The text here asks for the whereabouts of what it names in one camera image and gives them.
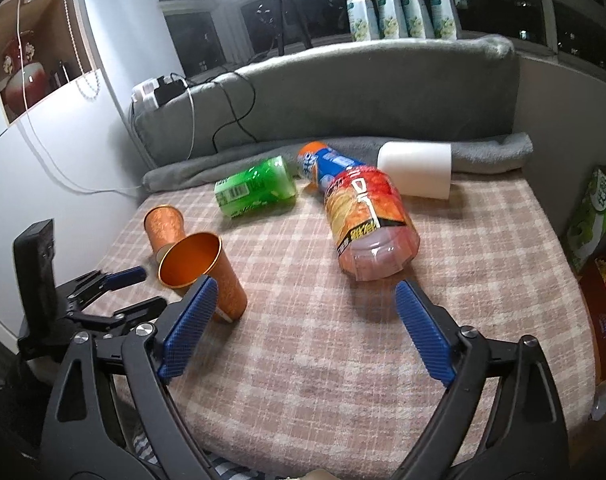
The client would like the red floral pot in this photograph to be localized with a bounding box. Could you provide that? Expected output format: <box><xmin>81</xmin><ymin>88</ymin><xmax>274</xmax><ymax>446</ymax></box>
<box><xmin>0</xmin><ymin>30</ymin><xmax>48</xmax><ymax>117</ymax></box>

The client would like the white cable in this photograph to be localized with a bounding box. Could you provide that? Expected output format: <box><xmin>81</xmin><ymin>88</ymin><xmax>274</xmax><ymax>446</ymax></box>
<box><xmin>0</xmin><ymin>0</ymin><xmax>142</xmax><ymax>195</ymax></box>

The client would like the black tripod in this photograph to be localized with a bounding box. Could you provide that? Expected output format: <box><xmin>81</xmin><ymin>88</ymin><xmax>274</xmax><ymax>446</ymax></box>
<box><xmin>255</xmin><ymin>0</ymin><xmax>314</xmax><ymax>57</ymax></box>

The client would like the white power strip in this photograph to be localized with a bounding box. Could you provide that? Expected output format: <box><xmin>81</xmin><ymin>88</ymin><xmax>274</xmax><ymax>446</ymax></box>
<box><xmin>132</xmin><ymin>76</ymin><xmax>173</xmax><ymax>109</ymax></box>

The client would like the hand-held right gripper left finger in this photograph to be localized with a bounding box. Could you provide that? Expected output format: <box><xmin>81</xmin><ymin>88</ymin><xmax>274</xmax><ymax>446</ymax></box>
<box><xmin>40</xmin><ymin>276</ymin><xmax>219</xmax><ymax>480</ymax></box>

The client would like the striped cloth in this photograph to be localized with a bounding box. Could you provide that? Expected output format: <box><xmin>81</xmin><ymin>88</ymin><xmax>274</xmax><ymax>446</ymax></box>
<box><xmin>130</xmin><ymin>427</ymin><xmax>296</xmax><ymax>480</ymax></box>

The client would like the green soda can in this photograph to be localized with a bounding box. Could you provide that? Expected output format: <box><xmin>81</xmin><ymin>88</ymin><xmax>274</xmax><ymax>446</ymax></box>
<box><xmin>214</xmin><ymin>156</ymin><xmax>298</xmax><ymax>219</ymax></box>

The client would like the black cable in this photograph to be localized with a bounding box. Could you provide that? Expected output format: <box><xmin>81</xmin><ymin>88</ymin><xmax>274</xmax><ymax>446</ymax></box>
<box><xmin>212</xmin><ymin>71</ymin><xmax>260</xmax><ymax>154</ymax></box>

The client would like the pink checked blanket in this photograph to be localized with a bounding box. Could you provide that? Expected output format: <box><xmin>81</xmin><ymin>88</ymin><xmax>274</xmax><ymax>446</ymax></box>
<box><xmin>95</xmin><ymin>175</ymin><xmax>598</xmax><ymax>480</ymax></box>

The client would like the clear red-label plastic cup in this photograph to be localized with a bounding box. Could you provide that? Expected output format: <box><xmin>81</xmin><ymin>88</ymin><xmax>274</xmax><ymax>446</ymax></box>
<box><xmin>324</xmin><ymin>166</ymin><xmax>420</xmax><ymax>281</ymax></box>

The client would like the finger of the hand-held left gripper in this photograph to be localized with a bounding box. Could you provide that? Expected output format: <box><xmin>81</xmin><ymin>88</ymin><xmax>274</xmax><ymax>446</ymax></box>
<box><xmin>58</xmin><ymin>266</ymin><xmax>148</xmax><ymax>311</ymax></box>
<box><xmin>70</xmin><ymin>296</ymin><xmax>168</xmax><ymax>339</ymax></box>

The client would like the green cardboard box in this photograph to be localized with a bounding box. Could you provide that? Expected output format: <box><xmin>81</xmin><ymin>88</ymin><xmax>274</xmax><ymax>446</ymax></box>
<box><xmin>562</xmin><ymin>165</ymin><xmax>606</xmax><ymax>274</ymax></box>

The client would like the blue orange soda can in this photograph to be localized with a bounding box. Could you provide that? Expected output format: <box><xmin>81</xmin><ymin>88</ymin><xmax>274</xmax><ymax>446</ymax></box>
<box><xmin>297</xmin><ymin>142</ymin><xmax>370</xmax><ymax>197</ymax></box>

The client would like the black charger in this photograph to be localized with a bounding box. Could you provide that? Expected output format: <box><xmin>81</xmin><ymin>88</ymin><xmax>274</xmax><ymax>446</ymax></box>
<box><xmin>155</xmin><ymin>74</ymin><xmax>189</xmax><ymax>106</ymax></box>

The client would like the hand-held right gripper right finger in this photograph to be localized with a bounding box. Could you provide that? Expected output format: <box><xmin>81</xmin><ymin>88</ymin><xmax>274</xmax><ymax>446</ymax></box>
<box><xmin>393</xmin><ymin>280</ymin><xmax>570</xmax><ymax>480</ymax></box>

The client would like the wooden wall shelf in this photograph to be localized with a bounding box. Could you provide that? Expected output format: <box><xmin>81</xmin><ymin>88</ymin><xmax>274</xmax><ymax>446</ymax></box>
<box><xmin>0</xmin><ymin>0</ymin><xmax>102</xmax><ymax>127</ymax></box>

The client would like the grey sofa backrest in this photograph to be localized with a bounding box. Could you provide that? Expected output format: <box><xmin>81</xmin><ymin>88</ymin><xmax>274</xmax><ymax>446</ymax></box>
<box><xmin>132</xmin><ymin>35</ymin><xmax>516</xmax><ymax>167</ymax></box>

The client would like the orange metal cup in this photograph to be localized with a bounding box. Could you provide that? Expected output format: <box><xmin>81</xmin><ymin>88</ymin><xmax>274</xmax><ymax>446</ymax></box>
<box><xmin>157</xmin><ymin>232</ymin><xmax>249</xmax><ymax>323</ymax></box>
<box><xmin>144</xmin><ymin>204</ymin><xmax>186</xmax><ymax>257</ymax></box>

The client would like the white paper cup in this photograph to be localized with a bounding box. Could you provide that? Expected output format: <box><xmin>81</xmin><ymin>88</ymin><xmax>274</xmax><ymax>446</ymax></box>
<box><xmin>377</xmin><ymin>141</ymin><xmax>452</xmax><ymax>200</ymax></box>

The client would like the white bead cord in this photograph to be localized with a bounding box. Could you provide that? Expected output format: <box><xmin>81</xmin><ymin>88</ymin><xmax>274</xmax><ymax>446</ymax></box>
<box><xmin>58</xmin><ymin>0</ymin><xmax>102</xmax><ymax>102</ymax></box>

